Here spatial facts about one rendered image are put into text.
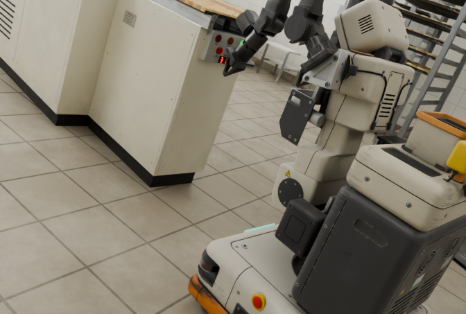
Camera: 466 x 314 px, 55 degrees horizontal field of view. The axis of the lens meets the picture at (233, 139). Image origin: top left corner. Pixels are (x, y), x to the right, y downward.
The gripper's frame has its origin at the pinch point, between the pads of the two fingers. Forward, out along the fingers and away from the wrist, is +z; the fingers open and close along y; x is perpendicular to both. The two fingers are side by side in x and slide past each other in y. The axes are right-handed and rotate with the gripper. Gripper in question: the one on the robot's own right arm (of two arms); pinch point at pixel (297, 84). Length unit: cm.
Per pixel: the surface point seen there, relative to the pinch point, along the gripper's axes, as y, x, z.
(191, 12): 21, -52, 13
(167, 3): 22, -68, 23
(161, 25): 23, -62, 31
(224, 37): 9.9, -38.2, 12.7
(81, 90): 31, -78, 97
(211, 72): 7.9, -33.2, 29.9
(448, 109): -411, -46, 53
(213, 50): 14.0, -35.2, 18.7
